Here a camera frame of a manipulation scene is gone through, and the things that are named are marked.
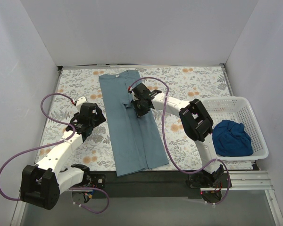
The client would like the light blue t shirt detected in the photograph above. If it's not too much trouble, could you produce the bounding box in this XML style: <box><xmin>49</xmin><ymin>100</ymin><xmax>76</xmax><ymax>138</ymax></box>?
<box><xmin>99</xmin><ymin>70</ymin><xmax>169</xmax><ymax>177</ymax></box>

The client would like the dark blue t shirt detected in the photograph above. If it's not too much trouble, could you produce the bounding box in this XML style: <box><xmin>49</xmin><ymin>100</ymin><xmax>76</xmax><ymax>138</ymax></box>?
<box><xmin>212</xmin><ymin>120</ymin><xmax>253</xmax><ymax>157</ymax></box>

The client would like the floral patterned table cloth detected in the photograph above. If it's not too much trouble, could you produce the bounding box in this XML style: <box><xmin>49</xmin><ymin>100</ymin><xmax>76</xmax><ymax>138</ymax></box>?
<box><xmin>37</xmin><ymin>66</ymin><xmax>230</xmax><ymax>171</ymax></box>

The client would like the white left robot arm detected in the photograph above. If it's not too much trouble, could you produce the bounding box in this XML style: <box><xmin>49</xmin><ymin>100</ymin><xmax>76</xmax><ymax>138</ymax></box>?
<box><xmin>20</xmin><ymin>102</ymin><xmax>106</xmax><ymax>210</ymax></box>

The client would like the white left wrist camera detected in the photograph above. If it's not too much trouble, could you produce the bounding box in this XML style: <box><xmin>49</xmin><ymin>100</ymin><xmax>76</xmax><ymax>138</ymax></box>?
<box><xmin>72</xmin><ymin>96</ymin><xmax>87</xmax><ymax>108</ymax></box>

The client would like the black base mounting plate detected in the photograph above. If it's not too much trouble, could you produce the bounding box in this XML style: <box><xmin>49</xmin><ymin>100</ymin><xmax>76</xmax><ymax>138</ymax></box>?
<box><xmin>87</xmin><ymin>171</ymin><xmax>232</xmax><ymax>199</ymax></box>

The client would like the white plastic laundry basket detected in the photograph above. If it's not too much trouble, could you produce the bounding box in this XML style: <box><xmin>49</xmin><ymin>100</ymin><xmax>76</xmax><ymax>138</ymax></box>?
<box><xmin>201</xmin><ymin>96</ymin><xmax>269</xmax><ymax>161</ymax></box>

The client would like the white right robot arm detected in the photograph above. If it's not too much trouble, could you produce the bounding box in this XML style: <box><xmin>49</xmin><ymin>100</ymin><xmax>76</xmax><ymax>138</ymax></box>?
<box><xmin>128</xmin><ymin>83</ymin><xmax>224</xmax><ymax>187</ymax></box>

